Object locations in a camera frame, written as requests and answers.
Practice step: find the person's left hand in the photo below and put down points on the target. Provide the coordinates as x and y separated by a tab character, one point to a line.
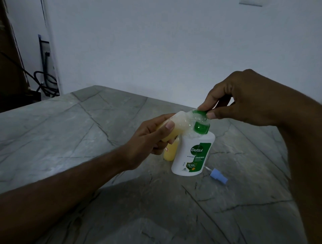
143	148

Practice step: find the person's right hand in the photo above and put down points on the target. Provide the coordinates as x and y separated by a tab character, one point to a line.
256	100

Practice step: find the small clear bottle red label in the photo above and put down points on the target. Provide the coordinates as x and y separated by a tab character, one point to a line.
171	153

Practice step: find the small clear bottle blue cap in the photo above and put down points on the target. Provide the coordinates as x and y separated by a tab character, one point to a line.
183	122

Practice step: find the white green hand sanitizer bottle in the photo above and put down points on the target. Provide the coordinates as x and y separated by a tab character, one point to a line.
192	161

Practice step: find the small blue spray cap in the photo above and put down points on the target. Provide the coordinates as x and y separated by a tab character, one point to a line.
218	176

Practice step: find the person's right forearm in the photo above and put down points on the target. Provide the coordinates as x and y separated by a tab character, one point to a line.
307	168

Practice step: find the person's left forearm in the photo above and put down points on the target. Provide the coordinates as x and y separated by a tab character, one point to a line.
55	201

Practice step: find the dark box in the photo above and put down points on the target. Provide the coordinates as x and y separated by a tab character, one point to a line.
34	96

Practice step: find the brown wooden door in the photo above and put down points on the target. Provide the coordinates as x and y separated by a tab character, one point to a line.
10	73

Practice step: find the white wall switch plate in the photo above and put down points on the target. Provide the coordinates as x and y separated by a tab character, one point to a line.
251	2

